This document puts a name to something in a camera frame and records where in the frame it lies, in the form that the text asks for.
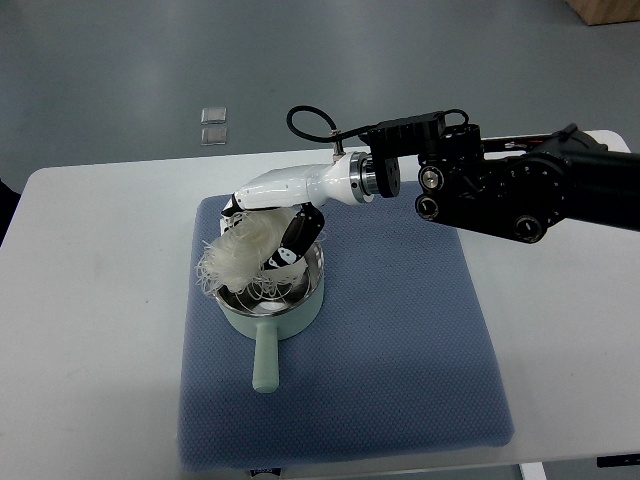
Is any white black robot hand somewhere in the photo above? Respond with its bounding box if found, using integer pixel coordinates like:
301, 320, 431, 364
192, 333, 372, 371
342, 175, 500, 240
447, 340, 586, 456
220, 152, 375, 270

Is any white vermicelli nest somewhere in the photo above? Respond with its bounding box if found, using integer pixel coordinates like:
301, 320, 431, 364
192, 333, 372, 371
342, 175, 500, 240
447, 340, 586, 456
196, 208, 307, 300

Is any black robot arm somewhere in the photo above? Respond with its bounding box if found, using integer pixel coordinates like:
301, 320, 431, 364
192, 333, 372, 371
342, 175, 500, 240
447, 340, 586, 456
358, 111, 639, 243

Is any mint green steel pot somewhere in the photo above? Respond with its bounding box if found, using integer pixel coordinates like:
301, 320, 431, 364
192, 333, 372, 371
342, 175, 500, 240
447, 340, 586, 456
214, 243, 325, 394

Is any upper metal floor plate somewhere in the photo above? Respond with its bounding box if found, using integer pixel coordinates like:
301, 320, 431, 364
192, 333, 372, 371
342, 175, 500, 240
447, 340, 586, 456
200, 107, 227, 125

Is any blue quilted mat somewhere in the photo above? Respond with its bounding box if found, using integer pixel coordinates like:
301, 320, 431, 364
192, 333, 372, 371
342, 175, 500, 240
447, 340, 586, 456
178, 183, 514, 472

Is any wooden box corner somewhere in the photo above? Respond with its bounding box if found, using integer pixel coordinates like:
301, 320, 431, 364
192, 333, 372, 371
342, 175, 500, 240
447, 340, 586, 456
565, 0, 639, 26

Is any white table leg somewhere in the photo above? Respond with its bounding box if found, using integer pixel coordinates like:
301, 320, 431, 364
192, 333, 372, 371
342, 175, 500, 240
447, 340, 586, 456
519, 462, 547, 480

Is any black cable loop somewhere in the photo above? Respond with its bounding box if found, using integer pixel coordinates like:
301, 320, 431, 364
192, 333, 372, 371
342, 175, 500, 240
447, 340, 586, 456
286, 104, 381, 157

